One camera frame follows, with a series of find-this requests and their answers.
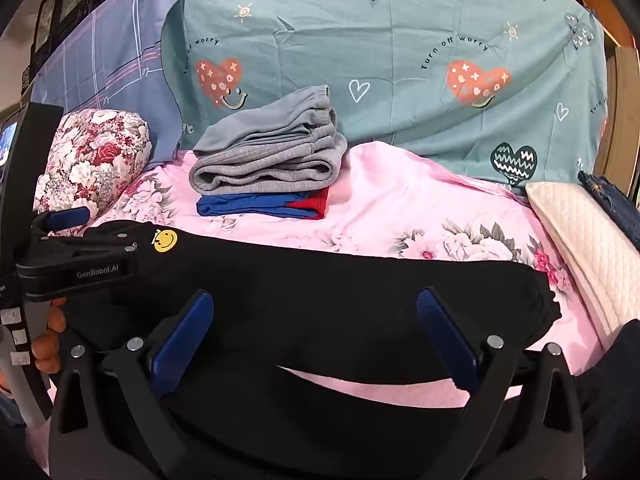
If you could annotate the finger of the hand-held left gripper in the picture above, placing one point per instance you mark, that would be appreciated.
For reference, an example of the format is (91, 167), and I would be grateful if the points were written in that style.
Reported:
(90, 249)
(70, 217)

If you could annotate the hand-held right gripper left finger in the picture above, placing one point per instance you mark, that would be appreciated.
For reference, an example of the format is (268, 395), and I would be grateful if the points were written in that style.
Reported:
(182, 340)

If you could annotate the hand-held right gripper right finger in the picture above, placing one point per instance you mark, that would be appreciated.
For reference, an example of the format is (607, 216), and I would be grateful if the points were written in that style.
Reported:
(445, 340)

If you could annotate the black pants with smiley patch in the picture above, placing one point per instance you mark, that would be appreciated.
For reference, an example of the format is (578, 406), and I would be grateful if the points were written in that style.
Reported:
(300, 300)

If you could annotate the folded grey pants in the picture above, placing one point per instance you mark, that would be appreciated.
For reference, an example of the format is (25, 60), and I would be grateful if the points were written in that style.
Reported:
(270, 160)

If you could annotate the person's left hand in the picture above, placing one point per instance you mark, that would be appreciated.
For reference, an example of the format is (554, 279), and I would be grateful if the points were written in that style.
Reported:
(47, 355)

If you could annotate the red floral rolled quilt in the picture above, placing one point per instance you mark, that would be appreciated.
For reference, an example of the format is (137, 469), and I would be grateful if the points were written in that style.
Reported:
(95, 155)

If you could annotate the lit screen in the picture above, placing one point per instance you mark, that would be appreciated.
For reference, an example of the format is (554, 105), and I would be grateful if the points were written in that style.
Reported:
(7, 142)

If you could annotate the pink floral blanket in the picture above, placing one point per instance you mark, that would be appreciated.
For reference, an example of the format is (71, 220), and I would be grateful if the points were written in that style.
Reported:
(400, 210)

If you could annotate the folded blue and red garment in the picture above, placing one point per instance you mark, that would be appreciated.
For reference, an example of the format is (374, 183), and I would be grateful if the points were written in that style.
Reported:
(250, 205)

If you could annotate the white quilted mattress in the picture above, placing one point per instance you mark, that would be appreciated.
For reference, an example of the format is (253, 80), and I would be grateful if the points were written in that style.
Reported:
(575, 230)

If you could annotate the lavender plaid sheet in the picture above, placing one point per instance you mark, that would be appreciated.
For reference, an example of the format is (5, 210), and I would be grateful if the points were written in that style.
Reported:
(110, 50)

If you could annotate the person's dark clothing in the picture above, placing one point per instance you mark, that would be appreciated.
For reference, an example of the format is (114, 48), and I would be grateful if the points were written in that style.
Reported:
(615, 400)

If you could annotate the dark blue denim cloth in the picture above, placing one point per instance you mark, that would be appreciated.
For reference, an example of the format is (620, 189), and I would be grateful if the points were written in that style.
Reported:
(615, 205)

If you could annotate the wooden display cabinet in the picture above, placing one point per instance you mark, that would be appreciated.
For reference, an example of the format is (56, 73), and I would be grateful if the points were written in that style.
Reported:
(622, 110)

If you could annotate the teal heart-print sheet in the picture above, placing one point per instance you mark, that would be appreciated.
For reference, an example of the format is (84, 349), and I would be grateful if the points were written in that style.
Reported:
(350, 35)

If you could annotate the dark framed wall panels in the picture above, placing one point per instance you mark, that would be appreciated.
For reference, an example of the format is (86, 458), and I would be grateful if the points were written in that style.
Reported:
(50, 15)

